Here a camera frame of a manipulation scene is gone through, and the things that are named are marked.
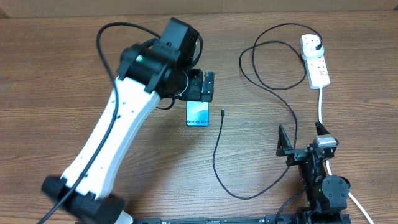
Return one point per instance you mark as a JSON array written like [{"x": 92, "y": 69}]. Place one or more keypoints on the white power strip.
[{"x": 318, "y": 76}]

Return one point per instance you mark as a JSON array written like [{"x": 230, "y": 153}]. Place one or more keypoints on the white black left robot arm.
[{"x": 163, "y": 67}]

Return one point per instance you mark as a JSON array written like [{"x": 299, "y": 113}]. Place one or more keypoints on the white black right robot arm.
[{"x": 326, "y": 194}]

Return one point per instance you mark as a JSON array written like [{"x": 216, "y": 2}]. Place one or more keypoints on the blue Galaxy smartphone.
[{"x": 197, "y": 114}]

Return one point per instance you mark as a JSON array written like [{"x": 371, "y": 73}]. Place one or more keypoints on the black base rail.
[{"x": 267, "y": 219}]

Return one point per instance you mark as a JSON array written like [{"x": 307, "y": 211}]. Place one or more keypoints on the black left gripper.
[{"x": 195, "y": 92}]

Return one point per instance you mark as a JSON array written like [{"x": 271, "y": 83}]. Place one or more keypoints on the white charger plug adapter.
[{"x": 310, "y": 52}]

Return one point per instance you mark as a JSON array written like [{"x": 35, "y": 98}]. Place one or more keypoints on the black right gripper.
[{"x": 284, "y": 148}]

